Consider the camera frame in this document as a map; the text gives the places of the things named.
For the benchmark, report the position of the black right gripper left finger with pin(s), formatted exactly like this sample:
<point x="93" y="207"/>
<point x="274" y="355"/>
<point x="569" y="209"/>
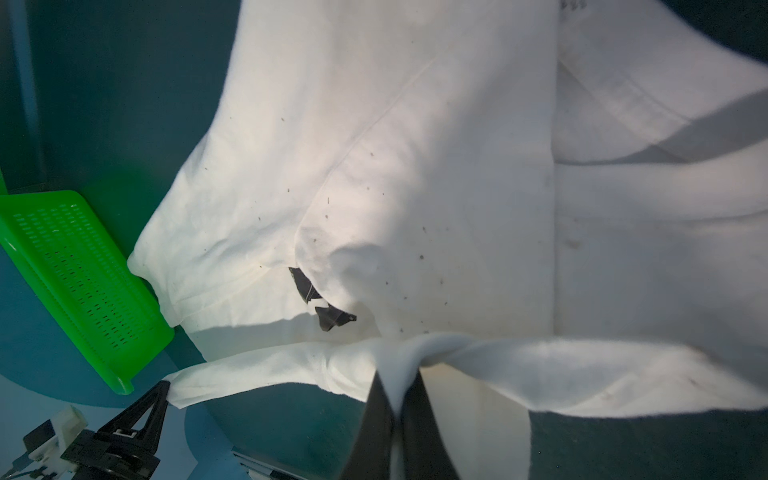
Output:
<point x="370" y="458"/>

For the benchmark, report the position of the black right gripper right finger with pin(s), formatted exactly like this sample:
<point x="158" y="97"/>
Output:
<point x="425" y="456"/>

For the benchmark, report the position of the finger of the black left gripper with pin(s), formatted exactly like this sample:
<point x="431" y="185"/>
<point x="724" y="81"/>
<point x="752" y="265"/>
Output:
<point x="137" y="429"/>

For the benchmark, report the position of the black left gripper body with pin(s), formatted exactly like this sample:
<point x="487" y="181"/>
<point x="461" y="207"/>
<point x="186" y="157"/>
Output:
<point x="85" y="458"/>

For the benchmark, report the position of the green plastic perforated basket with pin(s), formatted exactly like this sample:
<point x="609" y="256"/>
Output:
<point x="75" y="323"/>

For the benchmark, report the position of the white printed t shirt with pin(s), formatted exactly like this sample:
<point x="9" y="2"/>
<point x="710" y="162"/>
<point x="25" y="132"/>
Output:
<point x="516" y="206"/>

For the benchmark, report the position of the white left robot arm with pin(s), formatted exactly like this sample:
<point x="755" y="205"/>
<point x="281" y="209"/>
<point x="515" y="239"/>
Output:
<point x="66" y="423"/>

